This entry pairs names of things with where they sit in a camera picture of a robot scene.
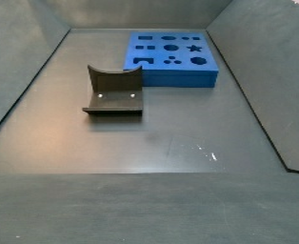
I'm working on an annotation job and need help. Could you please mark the black curved holder stand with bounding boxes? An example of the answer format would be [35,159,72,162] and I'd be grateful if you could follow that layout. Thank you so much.
[83,66,144,114]

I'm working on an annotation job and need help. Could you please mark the blue shape sorter board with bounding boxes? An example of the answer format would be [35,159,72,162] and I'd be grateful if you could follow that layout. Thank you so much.
[123,31,219,88]

